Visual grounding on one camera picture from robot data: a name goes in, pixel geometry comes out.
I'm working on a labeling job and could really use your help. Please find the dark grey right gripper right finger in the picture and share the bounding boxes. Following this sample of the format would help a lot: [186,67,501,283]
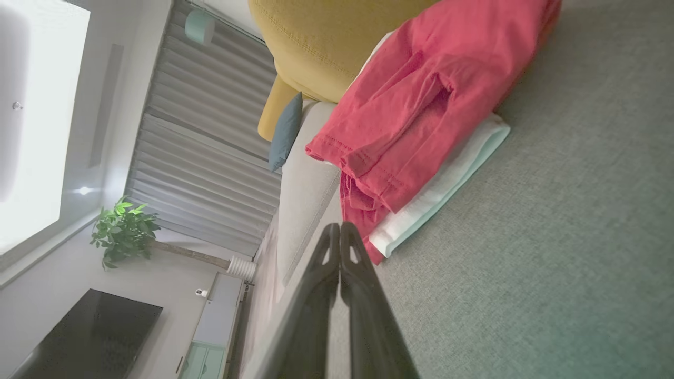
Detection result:
[341,221,421,379]

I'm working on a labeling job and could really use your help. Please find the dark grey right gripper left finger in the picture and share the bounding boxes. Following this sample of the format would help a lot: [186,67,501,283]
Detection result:
[258,222,341,379]

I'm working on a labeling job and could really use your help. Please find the red Bulls basketball jersey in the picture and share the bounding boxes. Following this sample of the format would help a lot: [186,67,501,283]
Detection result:
[339,31,512,266]

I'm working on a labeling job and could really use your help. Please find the red shorts with white stripes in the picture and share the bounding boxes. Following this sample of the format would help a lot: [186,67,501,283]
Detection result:
[305,0,563,213]

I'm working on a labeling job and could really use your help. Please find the light green tv cabinet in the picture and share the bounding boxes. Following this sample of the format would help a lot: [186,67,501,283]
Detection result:
[178,272,246,379]

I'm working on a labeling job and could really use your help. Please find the grey fabric sofa seat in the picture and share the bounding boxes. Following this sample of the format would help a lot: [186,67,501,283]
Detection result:
[276,101,343,288]

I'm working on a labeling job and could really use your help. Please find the blue throw pillow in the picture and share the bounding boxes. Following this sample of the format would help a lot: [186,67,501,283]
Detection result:
[268,92,304,174]

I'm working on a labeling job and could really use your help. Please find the grey pleated curtain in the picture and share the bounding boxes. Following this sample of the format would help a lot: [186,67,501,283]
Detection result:
[124,0,283,259]

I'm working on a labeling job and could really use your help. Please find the grey sofa cushion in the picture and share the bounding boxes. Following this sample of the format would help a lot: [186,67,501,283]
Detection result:
[240,0,674,379]

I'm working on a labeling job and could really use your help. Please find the green plant in white pot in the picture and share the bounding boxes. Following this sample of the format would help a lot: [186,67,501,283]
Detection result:
[89,196,258,283]

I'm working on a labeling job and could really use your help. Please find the yellow sofa backrest cushion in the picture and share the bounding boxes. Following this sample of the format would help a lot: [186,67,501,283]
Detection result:
[257,74,302,142]
[248,0,439,105]

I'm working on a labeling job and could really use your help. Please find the black flat television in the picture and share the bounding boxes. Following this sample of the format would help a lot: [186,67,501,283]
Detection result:
[9,288,164,379]

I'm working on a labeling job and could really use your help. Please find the teal pendant lamp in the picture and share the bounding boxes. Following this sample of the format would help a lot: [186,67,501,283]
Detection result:
[184,7,216,46]

